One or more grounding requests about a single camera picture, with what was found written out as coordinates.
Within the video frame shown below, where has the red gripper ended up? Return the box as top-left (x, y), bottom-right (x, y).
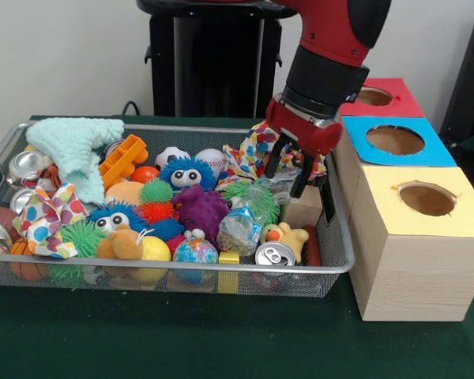
top-left (264, 96), bottom-right (344, 198)

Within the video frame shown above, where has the clear plastic bottle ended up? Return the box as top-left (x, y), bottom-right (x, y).
top-left (268, 167), bottom-right (302, 195)

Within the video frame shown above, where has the polka-dot colourful cloth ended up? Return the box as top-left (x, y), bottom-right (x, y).
top-left (220, 121), bottom-right (281, 186)
top-left (11, 182), bottom-right (88, 260)

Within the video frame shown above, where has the clear bottle with blue label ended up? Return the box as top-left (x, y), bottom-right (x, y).
top-left (216, 185), bottom-right (280, 253)

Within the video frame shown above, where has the orange plastic block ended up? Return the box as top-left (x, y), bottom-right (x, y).
top-left (98, 133), bottom-right (149, 190)

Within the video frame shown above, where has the mint waffle cloth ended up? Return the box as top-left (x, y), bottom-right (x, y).
top-left (25, 117), bottom-right (126, 205)

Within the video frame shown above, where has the metal mesh bin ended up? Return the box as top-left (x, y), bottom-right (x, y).
top-left (0, 121), bottom-right (356, 299)

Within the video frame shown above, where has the wooden three-hole box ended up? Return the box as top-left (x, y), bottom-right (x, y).
top-left (330, 77), bottom-right (474, 323)

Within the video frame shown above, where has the silver drink can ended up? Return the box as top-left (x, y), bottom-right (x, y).
top-left (254, 240), bottom-right (296, 266)

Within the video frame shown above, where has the purple spiky rubber toy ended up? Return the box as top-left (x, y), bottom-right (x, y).
top-left (171, 184), bottom-right (231, 248)

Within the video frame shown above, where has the globe print ball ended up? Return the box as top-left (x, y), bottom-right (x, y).
top-left (171, 236), bottom-right (219, 265)

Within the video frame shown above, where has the brown teddy bear plush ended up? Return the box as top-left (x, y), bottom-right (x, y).
top-left (96, 223), bottom-right (145, 261)

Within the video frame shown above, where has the dark green tablecloth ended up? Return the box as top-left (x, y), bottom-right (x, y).
top-left (0, 114), bottom-right (474, 379)

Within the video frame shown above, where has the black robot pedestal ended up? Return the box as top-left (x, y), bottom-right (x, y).
top-left (136, 0), bottom-right (303, 119)

